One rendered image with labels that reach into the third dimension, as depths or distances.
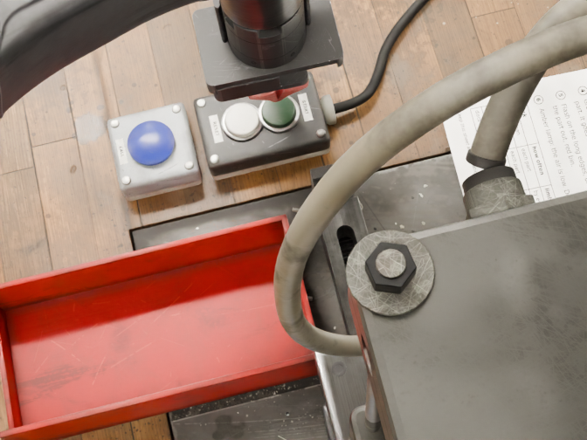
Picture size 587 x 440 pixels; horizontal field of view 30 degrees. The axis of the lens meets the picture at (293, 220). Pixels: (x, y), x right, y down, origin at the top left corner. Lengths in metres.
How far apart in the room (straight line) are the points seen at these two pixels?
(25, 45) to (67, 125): 0.42
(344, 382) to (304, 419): 0.24
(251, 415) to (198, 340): 0.07
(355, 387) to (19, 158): 0.45
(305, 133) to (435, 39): 0.16
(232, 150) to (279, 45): 0.17
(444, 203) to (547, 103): 0.13
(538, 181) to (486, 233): 0.67
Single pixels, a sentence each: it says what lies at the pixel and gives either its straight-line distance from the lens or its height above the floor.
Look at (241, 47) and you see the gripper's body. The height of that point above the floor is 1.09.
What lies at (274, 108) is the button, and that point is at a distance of 0.93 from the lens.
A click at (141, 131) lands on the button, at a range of 0.94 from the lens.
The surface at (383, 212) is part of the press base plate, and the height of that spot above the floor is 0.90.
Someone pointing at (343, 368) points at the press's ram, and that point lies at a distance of 0.65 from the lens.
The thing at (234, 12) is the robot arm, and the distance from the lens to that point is 0.74.
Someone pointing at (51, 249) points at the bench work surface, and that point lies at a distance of 0.95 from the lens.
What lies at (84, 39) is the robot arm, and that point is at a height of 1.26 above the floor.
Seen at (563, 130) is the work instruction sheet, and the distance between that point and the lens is 0.97.
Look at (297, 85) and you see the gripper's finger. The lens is 0.82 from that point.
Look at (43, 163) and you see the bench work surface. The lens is 0.98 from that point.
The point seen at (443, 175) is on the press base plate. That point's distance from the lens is 0.95.
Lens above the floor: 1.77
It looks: 70 degrees down
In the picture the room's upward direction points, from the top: 8 degrees counter-clockwise
